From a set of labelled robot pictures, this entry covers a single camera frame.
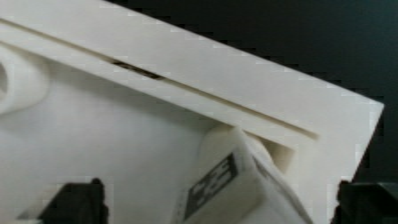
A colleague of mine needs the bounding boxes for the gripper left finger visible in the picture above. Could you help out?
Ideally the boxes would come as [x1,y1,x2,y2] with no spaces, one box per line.
[39,178,109,224]

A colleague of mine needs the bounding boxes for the white leg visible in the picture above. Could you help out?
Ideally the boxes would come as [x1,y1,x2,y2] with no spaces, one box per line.
[171,125,315,224]

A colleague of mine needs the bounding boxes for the white square tabletop tray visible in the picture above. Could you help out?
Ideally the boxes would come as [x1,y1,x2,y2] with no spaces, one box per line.
[0,0,384,224]

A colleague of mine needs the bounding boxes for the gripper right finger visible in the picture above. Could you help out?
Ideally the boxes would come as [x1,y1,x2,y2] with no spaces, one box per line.
[331,181,398,224]

